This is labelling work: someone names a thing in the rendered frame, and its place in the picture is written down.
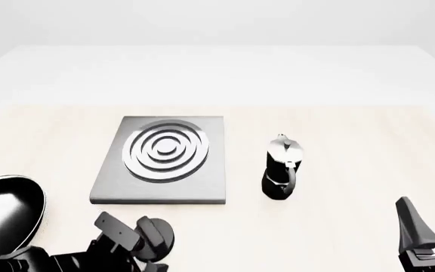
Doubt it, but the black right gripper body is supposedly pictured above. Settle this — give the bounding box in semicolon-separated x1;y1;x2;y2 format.
398;245;435;272

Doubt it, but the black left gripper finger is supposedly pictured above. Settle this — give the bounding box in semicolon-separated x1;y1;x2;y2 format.
143;261;170;272

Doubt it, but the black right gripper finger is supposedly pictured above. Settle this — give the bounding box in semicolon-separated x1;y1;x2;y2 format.
395;196;435;254

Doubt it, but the flat square stove plate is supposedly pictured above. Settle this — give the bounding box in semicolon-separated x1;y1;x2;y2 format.
88;115;227;206

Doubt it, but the black and silver moka pot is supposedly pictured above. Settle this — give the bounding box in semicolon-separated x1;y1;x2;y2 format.
261;132;305;202

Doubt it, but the black frying pan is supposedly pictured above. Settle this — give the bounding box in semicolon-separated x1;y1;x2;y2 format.
0;174;48;259

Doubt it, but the round black stove knob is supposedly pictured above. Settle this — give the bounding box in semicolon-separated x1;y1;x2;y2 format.
133;215;175;263

